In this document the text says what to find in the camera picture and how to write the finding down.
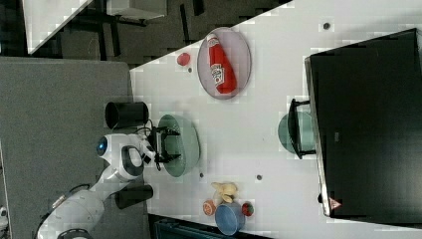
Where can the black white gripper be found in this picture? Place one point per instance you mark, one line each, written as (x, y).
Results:
(153, 147)

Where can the mint green plastic strainer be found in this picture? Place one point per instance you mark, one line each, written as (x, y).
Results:
(186, 144)

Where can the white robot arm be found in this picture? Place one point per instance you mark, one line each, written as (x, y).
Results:
(75, 215)

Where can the black round utensil holder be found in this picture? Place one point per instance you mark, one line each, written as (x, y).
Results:
(122, 115)

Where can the black cylinder table corner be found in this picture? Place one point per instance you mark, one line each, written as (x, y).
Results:
(132, 195)

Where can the toy orange slice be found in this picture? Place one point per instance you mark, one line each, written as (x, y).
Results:
(209, 207)

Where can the beige plush mushroom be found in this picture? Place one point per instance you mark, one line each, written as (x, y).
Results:
(224, 192)

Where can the red plush ketchup bottle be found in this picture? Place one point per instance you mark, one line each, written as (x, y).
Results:
(221, 69)

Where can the blue bowl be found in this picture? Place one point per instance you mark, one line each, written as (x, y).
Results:
(229, 218)

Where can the small red toy tomato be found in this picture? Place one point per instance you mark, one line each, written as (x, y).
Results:
(247, 209)

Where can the grey round plate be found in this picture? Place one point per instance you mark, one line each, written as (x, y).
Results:
(237, 52)

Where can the small green cup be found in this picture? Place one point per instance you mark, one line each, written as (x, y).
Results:
(306, 133)

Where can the black silver toaster oven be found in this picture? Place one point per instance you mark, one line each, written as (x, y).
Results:
(366, 109)

